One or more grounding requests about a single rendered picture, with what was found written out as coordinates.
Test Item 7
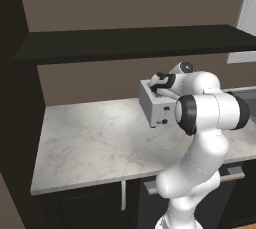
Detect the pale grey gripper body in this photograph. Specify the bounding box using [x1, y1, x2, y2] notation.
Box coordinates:
[155, 87, 180, 101]

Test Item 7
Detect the silver toaster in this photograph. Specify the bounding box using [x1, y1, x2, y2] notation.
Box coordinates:
[139, 78, 183, 129]

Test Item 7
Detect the white window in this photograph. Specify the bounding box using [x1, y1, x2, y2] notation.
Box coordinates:
[226, 0, 256, 65]

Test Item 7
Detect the dark dishwasher front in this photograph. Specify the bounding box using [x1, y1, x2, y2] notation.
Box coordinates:
[137, 169, 242, 229]

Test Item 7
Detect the dark narrow cupboard door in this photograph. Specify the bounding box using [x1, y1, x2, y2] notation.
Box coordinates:
[232, 159, 256, 229]

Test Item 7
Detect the tall dark cupboard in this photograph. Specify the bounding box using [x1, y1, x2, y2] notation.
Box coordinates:
[0, 0, 64, 229]

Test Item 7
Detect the dark wall shelf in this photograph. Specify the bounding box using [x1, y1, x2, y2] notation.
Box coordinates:
[12, 23, 256, 66]

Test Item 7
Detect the grey dishwasher bar handle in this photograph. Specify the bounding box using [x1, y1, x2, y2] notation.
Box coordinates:
[143, 166, 246, 196]

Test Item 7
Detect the silver cupboard door handle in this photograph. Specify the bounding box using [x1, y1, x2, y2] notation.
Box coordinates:
[120, 179, 127, 212]

